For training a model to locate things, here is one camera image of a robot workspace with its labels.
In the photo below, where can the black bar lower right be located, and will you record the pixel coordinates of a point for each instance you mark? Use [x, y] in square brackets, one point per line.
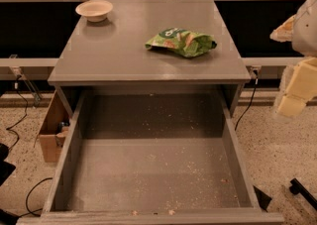
[297, 188]

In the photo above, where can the metal bracket left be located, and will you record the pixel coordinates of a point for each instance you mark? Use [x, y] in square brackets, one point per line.
[19, 73]

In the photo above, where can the green rice chip bag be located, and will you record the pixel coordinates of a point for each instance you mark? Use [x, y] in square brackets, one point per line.
[182, 42]

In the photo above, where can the open grey top drawer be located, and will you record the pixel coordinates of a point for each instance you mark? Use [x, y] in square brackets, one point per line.
[152, 159]

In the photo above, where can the brown cardboard box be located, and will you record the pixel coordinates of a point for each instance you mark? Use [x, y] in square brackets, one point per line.
[53, 130]

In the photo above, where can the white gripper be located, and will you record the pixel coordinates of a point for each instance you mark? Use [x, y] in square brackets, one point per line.
[306, 32]

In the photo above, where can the black object left edge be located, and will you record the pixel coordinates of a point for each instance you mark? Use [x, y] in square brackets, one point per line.
[6, 168]

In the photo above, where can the beige paper bowl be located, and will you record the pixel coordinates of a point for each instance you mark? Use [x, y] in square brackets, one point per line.
[94, 10]

